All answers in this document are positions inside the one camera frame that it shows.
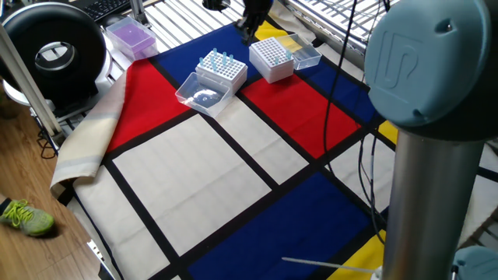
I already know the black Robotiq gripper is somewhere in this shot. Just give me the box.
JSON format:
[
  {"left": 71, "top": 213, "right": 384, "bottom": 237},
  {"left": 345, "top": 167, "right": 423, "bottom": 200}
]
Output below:
[{"left": 234, "top": 0, "right": 274, "bottom": 46}]

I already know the white pipette tip holder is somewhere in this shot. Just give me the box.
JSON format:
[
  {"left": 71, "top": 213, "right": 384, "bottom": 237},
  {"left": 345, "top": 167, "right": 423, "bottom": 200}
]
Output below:
[
  {"left": 195, "top": 49, "right": 249, "bottom": 96},
  {"left": 248, "top": 37, "right": 295, "bottom": 84}
]

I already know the clear plastic holder lid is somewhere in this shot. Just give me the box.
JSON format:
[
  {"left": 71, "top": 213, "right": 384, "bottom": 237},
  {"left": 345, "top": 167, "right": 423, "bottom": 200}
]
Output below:
[
  {"left": 174, "top": 72, "right": 233, "bottom": 118},
  {"left": 275, "top": 33, "right": 323, "bottom": 71}
]

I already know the black round knob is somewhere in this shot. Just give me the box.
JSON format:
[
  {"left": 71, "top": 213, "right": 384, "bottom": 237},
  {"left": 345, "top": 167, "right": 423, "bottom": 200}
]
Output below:
[{"left": 202, "top": 0, "right": 231, "bottom": 12}]

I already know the clear box purple insert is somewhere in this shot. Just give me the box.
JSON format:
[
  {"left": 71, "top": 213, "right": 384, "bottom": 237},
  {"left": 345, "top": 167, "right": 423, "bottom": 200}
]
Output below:
[{"left": 105, "top": 16, "right": 159, "bottom": 62}]

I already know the black computer keyboard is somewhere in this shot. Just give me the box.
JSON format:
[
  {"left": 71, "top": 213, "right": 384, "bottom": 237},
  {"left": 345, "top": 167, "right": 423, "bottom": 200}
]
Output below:
[{"left": 75, "top": 0, "right": 133, "bottom": 21}]

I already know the Mondrian pattern tablecloth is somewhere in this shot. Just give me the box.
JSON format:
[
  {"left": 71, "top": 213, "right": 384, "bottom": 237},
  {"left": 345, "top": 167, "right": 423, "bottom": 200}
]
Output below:
[{"left": 68, "top": 11, "right": 498, "bottom": 280}]

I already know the grey green sneaker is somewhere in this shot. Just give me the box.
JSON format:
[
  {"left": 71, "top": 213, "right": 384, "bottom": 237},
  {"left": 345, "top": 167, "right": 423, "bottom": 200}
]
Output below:
[{"left": 0, "top": 198, "right": 56, "bottom": 237}]

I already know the aluminium frame post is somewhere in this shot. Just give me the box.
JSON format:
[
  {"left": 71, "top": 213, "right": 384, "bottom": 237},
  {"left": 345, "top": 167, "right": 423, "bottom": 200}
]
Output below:
[
  {"left": 0, "top": 23, "right": 65, "bottom": 139},
  {"left": 129, "top": 0, "right": 152, "bottom": 27}
]

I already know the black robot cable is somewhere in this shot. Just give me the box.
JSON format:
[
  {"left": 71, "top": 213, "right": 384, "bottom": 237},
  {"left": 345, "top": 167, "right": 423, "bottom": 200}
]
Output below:
[
  {"left": 357, "top": 134, "right": 389, "bottom": 234},
  {"left": 322, "top": 0, "right": 390, "bottom": 246}
]

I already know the black ring device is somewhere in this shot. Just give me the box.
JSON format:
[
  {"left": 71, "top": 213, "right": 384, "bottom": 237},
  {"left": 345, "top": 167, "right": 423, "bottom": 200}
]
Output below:
[{"left": 0, "top": 2, "right": 108, "bottom": 108}]

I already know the white cable tie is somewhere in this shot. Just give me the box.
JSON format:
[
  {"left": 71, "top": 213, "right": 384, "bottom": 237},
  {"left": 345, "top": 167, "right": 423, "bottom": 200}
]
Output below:
[{"left": 282, "top": 256, "right": 377, "bottom": 274}]

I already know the white corner bracket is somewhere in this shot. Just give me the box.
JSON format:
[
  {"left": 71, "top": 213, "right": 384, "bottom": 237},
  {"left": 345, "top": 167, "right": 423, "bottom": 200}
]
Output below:
[{"left": 86, "top": 239, "right": 106, "bottom": 269}]

